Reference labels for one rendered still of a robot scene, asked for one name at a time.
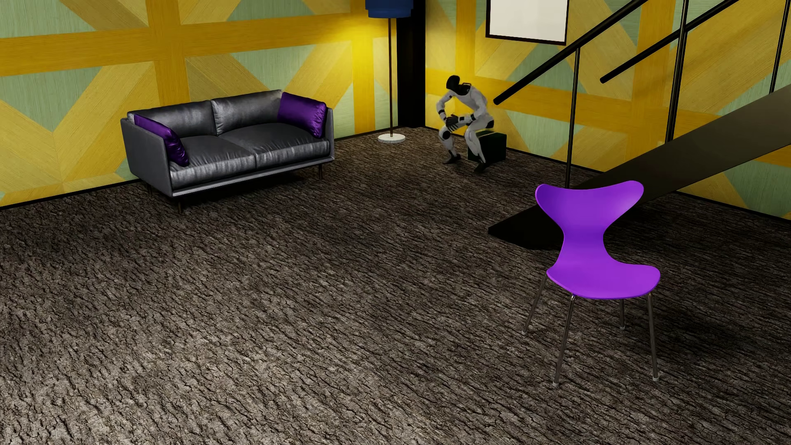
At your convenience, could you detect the dark teal box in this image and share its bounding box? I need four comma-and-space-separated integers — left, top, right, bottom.
467, 130, 508, 164

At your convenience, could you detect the white humanoid robot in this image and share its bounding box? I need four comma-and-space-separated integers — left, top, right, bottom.
436, 75, 496, 174

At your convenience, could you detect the large purple cushion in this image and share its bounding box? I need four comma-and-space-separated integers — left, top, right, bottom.
277, 91, 328, 139

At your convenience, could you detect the blue shade floor lamp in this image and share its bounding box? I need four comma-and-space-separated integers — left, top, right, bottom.
365, 0, 415, 145

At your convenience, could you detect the grey leather sofa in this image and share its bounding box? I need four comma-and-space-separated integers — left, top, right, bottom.
120, 89, 336, 215

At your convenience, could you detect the purple shell chair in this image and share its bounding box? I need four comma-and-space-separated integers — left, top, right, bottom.
523, 180, 662, 387

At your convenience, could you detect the small purple cushion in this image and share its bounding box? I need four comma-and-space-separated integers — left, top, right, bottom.
133, 114, 190, 168

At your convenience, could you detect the black staircase with railing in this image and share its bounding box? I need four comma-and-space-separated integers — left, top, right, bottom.
487, 0, 791, 252

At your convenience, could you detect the white framed wall picture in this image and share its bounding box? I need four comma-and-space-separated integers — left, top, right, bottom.
484, 0, 571, 46

